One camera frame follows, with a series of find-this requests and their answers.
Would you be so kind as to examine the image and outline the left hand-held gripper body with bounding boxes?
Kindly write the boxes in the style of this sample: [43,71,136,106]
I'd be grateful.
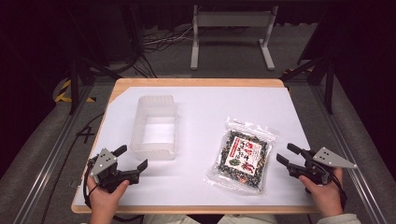
[88,147,141,194]

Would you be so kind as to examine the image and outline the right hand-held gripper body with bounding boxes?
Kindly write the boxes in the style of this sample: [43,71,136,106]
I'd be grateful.
[289,147,359,186]

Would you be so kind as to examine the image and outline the person's left hand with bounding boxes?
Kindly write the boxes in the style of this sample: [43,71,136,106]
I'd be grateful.
[86,175,131,217]

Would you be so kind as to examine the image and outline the person's right hand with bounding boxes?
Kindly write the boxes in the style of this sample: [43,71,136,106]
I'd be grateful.
[299,168,344,218]

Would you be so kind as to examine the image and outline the translucent plastic container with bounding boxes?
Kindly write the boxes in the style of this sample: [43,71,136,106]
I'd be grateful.
[129,94,178,161]

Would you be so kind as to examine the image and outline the clear seaweed snack packet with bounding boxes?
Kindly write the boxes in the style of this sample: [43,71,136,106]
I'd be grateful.
[203,117,277,195]

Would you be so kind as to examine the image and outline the black metal stand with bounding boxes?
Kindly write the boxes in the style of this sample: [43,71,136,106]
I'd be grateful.
[279,6,336,115]
[64,6,123,116]

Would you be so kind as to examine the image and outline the white paper sheet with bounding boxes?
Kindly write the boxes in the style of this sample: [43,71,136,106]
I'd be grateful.
[74,86,316,207]

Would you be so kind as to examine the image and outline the yellow black hazard tape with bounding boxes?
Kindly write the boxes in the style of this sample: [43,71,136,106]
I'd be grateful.
[54,78,97,104]

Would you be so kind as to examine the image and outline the white metal stand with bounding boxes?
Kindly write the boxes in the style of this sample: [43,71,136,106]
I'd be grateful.
[190,4,279,71]

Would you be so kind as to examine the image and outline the left hand-held gripper cable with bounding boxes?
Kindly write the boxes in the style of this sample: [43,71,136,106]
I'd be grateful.
[81,158,95,210]

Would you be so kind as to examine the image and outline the hand-held gripper cable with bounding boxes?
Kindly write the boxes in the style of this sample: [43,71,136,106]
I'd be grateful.
[329,173,348,213]
[81,158,95,210]

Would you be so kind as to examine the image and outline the right hand-held gripper cable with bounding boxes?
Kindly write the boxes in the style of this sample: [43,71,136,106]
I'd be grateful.
[329,173,348,213]

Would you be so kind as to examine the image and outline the aluminium floor rail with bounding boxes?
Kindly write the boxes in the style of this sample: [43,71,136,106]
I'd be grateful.
[310,85,388,224]
[12,85,95,224]

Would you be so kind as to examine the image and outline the black floor cable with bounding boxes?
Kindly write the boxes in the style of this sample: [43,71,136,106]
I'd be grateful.
[39,113,106,224]

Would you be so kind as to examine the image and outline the bundle of floor cables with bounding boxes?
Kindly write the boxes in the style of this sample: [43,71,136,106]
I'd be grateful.
[142,25,194,53]

